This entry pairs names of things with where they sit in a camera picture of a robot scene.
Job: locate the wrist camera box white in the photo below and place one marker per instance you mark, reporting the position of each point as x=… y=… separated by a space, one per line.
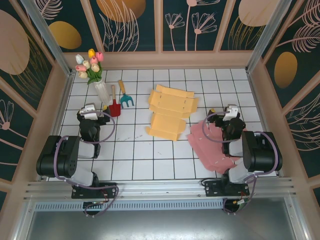
x=89 y=111
x=230 y=112

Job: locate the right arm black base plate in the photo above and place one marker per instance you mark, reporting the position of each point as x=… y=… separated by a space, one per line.
x=212 y=188

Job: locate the yellow paper box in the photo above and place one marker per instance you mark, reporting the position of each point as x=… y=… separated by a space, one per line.
x=165 y=100

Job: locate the grey metal sheet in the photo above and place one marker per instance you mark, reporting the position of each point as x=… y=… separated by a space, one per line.
x=160 y=226

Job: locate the white ribbed vase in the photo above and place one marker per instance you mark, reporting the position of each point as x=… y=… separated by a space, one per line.
x=102 y=92

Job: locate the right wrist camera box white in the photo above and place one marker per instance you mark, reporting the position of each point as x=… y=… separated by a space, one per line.
x=230 y=112

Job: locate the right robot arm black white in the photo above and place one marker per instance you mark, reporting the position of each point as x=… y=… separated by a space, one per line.
x=262 y=155

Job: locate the pink paper box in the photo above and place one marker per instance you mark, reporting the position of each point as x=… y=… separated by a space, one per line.
x=207 y=150

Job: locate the artificial tulip bouquet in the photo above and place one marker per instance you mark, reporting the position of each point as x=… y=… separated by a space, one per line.
x=91 y=67

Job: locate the aluminium mounting rail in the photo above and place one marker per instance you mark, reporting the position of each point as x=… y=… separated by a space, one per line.
x=162 y=187

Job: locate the aluminium frame post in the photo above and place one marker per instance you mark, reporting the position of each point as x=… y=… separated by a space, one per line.
x=47 y=32
x=267 y=35

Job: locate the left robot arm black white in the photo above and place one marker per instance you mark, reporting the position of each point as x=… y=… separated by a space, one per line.
x=50 y=160

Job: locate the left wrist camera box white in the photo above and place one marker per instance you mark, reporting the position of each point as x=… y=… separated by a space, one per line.
x=89 y=111

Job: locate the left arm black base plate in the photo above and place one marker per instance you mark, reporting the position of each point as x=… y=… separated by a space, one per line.
x=110 y=191

